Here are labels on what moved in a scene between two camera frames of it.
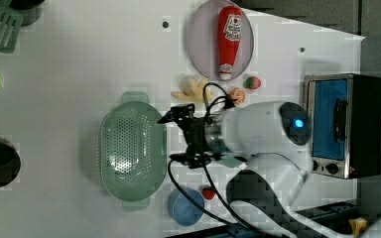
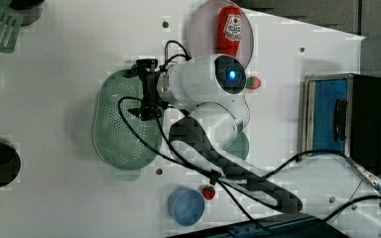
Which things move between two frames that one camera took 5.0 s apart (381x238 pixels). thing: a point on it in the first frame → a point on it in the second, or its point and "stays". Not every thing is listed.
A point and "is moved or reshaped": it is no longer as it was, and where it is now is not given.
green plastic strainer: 133,152 is moved or reshaped
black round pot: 0,164 stays
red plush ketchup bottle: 228,39 stays
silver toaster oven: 346,123 stays
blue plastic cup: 183,210 stays
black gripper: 193,136 → 152,105
